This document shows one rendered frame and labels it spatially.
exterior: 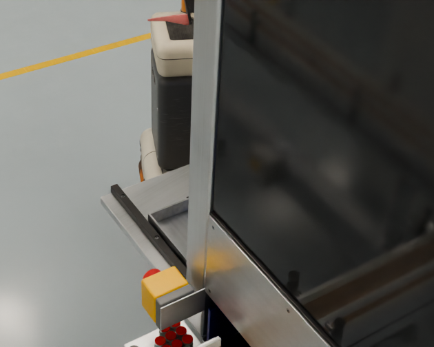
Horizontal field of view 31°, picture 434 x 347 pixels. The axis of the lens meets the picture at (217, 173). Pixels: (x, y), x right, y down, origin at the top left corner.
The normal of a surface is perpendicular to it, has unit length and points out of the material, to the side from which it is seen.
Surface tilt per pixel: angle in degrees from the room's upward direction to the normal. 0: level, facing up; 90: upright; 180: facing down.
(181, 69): 90
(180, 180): 0
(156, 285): 0
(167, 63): 90
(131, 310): 0
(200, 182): 90
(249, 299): 90
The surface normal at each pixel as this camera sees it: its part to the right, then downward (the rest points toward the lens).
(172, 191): 0.04, -0.77
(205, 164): -0.84, 0.32
